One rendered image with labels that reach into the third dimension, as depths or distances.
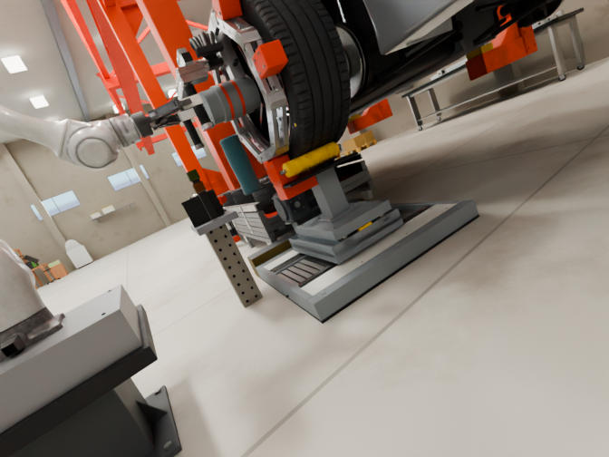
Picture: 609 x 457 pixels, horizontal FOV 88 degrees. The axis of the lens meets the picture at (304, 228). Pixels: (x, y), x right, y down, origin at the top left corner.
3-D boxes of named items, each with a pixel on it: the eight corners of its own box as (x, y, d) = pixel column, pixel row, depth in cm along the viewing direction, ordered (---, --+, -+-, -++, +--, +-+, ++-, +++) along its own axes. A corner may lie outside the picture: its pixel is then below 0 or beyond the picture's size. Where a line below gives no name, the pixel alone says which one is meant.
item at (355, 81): (368, 102, 148) (362, 22, 130) (355, 107, 146) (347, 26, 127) (329, 94, 172) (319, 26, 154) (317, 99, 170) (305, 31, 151)
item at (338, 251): (404, 226, 138) (397, 206, 136) (339, 267, 126) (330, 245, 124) (346, 223, 184) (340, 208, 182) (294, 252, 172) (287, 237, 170)
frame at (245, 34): (305, 140, 110) (236, -24, 99) (289, 148, 108) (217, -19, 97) (264, 164, 160) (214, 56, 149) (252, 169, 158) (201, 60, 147)
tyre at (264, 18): (363, 8, 95) (257, -38, 129) (298, 28, 87) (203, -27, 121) (345, 173, 147) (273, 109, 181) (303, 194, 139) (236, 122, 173)
